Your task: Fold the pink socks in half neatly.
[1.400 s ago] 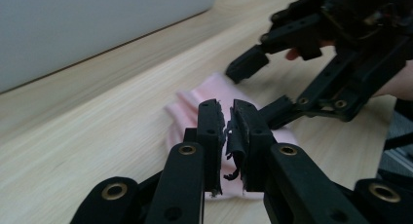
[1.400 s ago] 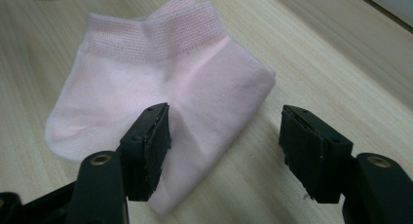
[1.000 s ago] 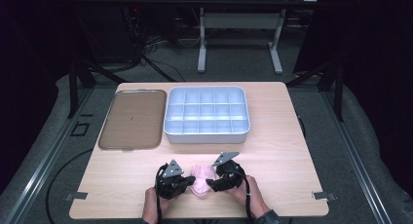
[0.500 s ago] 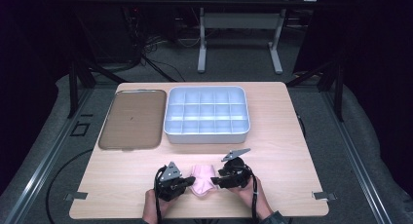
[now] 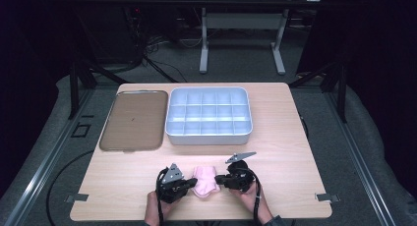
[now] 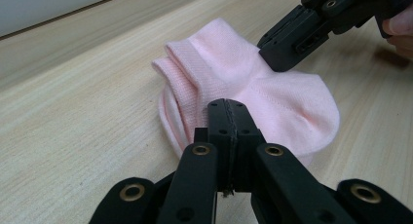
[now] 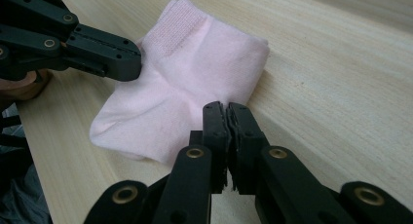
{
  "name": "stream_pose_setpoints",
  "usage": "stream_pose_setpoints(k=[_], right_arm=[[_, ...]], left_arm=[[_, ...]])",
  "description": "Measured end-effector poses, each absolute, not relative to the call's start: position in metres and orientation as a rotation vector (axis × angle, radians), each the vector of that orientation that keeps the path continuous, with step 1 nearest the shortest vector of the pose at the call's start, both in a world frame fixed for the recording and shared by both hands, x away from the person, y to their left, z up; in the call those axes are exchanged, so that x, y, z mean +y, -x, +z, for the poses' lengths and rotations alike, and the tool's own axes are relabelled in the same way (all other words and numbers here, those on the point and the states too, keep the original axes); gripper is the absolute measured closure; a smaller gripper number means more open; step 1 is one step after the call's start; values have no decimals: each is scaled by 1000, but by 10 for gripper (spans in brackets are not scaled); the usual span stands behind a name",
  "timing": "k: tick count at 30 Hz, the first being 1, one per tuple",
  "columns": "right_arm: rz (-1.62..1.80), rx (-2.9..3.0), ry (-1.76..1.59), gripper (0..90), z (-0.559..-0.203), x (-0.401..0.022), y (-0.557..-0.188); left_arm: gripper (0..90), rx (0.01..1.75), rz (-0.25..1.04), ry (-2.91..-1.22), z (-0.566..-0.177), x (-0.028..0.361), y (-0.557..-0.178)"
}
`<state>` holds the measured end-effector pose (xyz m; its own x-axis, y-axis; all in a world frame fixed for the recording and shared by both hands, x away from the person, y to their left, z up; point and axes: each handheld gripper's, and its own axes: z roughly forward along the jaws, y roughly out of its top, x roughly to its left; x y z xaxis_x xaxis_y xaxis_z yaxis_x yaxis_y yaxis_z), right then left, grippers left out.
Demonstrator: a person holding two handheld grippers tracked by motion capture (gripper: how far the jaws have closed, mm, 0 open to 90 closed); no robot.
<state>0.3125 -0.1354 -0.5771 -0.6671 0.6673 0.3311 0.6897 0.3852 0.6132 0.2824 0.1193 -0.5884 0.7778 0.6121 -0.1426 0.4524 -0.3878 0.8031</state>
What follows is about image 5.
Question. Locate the black metal stand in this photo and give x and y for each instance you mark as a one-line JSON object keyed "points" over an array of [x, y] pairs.
{"points": [[341, 88], [74, 88]]}

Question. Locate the person's right hand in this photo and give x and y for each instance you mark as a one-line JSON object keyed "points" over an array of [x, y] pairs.
{"points": [[247, 198]]}

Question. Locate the person's left hand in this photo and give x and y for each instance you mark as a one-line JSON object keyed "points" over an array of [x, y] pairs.
{"points": [[154, 208]]}

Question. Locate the brown translucent tray lid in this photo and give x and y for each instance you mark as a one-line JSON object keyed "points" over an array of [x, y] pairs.
{"points": [[134, 121]]}

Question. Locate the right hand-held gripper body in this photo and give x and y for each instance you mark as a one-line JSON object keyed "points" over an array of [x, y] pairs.
{"points": [[241, 178]]}

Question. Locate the pink sock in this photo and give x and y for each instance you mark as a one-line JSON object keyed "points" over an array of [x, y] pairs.
{"points": [[205, 184]]}

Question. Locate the white-legged desk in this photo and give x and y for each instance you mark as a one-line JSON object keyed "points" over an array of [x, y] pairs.
{"points": [[242, 21]]}

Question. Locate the metal table bracket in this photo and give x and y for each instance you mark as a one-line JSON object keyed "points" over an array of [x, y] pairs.
{"points": [[327, 197], [77, 197]]}

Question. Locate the aluminium floor rail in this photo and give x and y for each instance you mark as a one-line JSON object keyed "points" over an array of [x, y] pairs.
{"points": [[46, 160], [357, 160]]}

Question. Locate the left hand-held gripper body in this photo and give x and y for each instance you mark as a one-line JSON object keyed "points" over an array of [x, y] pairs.
{"points": [[172, 186]]}

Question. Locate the white divided storage box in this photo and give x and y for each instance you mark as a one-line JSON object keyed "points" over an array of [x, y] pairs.
{"points": [[208, 116]]}

